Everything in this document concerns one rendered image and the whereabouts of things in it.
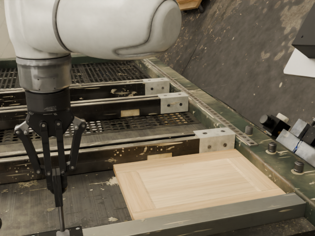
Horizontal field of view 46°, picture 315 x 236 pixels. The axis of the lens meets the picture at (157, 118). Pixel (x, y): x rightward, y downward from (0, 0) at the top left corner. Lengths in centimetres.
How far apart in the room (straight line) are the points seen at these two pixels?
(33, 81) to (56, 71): 4
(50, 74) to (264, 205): 58
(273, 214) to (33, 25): 67
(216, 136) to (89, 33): 76
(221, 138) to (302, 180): 30
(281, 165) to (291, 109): 143
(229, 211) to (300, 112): 162
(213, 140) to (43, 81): 71
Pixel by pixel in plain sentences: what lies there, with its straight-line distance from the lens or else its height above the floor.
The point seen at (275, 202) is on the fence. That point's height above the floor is 96.
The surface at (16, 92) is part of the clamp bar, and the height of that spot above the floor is 152.
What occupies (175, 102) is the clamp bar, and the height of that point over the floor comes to 96.
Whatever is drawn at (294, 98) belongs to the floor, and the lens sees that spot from 256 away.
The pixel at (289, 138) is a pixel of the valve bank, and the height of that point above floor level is 74.
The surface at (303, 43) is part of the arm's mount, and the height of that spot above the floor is 85.
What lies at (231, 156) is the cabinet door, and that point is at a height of 92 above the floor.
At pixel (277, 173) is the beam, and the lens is 108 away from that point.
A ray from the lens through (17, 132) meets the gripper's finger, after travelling 70.
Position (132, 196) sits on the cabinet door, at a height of 122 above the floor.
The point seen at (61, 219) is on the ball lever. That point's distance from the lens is 81.
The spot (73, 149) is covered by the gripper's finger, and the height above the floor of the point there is 146.
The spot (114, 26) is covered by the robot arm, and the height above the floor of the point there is 154.
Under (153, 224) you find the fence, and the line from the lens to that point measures 85.
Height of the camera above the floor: 165
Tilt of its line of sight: 25 degrees down
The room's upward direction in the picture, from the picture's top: 62 degrees counter-clockwise
